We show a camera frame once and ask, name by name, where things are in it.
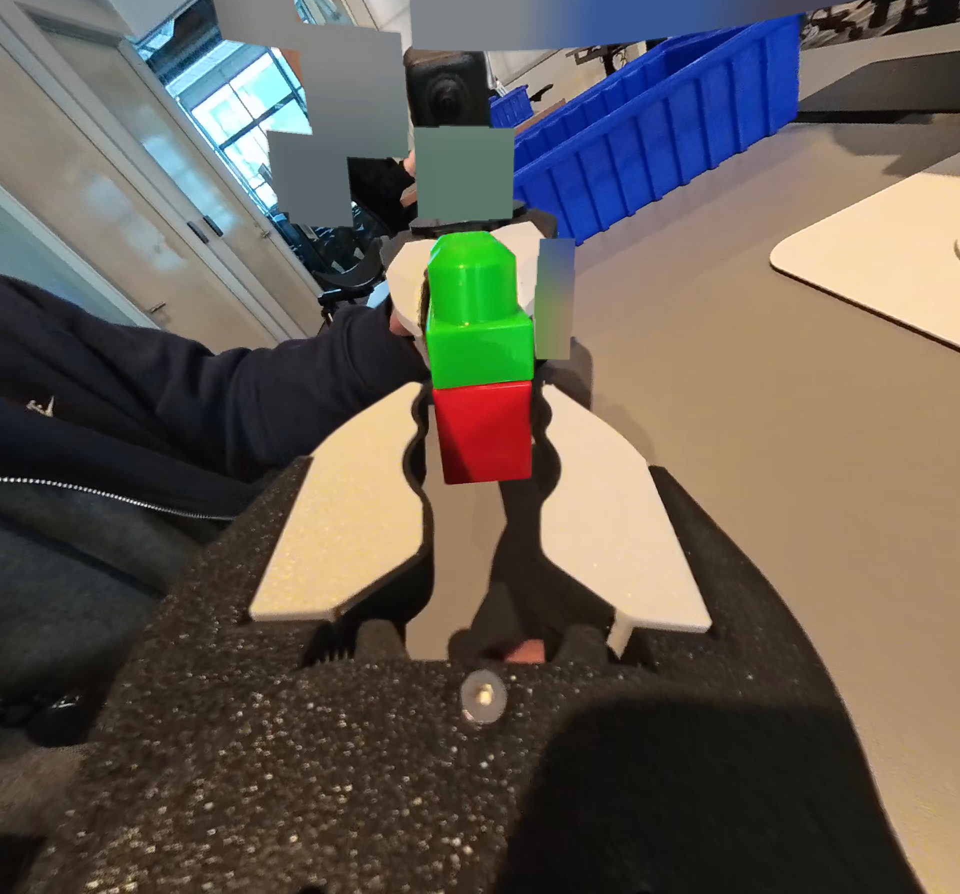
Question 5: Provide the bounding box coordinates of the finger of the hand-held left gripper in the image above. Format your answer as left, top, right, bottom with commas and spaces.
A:
491, 221, 543, 319
384, 234, 436, 344

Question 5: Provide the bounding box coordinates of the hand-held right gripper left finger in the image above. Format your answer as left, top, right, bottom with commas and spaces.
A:
247, 381, 436, 625

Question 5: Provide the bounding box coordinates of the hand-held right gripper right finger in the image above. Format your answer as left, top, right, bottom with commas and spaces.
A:
528, 380, 715, 660

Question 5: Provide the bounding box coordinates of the green two-stud mega block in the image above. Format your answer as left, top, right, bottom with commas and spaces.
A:
423, 230, 536, 390

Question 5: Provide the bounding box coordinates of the large blue plastic bin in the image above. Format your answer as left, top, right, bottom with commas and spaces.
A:
512, 12, 805, 245

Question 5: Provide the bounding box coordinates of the red mega block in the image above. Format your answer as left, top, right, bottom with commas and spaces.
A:
432, 380, 536, 486

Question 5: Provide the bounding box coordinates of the person's left forearm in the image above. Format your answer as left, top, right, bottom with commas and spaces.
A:
0, 275, 430, 486

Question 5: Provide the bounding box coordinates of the small blue plastic bin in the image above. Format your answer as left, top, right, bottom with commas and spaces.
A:
489, 86, 541, 128

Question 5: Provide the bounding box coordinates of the person's dark jacket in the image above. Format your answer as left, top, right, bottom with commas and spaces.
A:
0, 451, 260, 843

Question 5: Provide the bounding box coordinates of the white double door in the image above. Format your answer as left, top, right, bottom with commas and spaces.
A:
15, 1, 335, 344

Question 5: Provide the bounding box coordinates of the white instruction board stand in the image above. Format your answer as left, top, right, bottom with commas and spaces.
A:
770, 172, 960, 353

